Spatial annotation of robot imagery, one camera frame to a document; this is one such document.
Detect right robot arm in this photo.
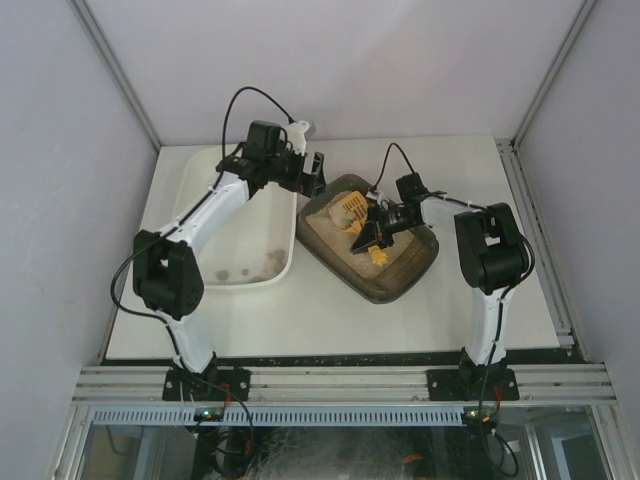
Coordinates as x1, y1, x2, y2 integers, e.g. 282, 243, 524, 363
350, 173, 535, 367

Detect white plastic tray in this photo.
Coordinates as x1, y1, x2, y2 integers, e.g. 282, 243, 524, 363
172, 143, 300, 289

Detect aluminium frame rail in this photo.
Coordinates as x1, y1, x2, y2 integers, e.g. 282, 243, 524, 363
72, 364, 616, 406

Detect dark grey litter box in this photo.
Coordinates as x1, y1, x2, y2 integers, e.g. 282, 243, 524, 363
296, 174, 439, 304

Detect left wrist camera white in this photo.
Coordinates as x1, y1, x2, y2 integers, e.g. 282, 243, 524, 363
284, 120, 315, 156

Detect grey slotted cable duct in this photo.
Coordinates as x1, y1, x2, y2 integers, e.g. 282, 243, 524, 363
93, 405, 464, 427

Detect black mounting plate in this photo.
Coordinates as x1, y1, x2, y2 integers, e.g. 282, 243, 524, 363
426, 350, 520, 401
162, 359, 251, 402

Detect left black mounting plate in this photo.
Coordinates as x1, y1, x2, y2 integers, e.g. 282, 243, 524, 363
162, 359, 251, 402

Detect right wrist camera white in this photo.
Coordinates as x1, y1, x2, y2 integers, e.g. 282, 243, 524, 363
366, 190, 385, 204

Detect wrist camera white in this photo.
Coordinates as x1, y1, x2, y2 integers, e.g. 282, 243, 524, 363
284, 120, 315, 156
366, 190, 385, 204

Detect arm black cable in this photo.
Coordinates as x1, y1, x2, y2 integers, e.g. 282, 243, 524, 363
109, 86, 296, 326
374, 142, 419, 194

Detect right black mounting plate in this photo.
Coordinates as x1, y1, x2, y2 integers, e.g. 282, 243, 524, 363
426, 350, 520, 401

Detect yellow litter scoop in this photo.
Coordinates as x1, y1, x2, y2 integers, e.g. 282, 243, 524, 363
338, 191, 388, 266

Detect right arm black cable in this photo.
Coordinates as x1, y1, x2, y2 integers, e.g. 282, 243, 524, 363
374, 142, 419, 194

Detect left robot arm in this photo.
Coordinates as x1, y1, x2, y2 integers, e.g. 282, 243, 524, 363
132, 120, 326, 374

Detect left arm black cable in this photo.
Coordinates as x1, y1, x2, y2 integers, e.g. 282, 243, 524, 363
109, 86, 296, 326

